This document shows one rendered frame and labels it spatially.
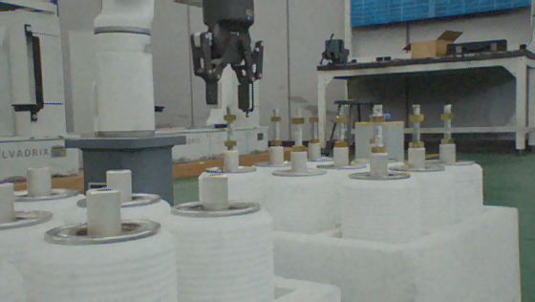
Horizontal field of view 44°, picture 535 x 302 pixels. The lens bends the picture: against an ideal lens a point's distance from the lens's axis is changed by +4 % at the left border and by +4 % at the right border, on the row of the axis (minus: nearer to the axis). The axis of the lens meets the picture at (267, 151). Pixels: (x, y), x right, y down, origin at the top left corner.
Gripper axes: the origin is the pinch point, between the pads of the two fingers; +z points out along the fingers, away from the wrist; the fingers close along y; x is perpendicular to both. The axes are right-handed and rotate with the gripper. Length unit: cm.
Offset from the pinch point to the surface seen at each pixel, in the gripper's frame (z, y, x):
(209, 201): 9.4, -32.4, -25.0
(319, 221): 16.1, -1.8, -16.5
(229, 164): 9.4, -1.1, -0.8
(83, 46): -34, 143, 220
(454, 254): 19.5, 4.5, -31.6
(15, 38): -31, 93, 198
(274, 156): 8.8, 10.5, -0.4
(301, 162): 8.7, -0.6, -13.0
